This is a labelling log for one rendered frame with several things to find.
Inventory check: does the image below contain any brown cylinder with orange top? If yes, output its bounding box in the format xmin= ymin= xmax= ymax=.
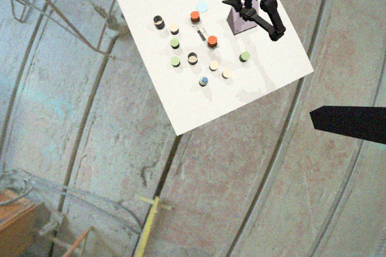
xmin=207 ymin=36 xmax=217 ymax=48

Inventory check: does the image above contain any pale green bottle with blue cap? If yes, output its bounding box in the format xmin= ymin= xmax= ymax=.
xmin=199 ymin=76 xmax=208 ymax=87

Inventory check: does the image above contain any green cylinder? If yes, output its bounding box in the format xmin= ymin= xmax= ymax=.
xmin=239 ymin=51 xmax=250 ymax=62
xmin=170 ymin=38 xmax=180 ymax=49
xmin=170 ymin=57 xmax=180 ymax=67

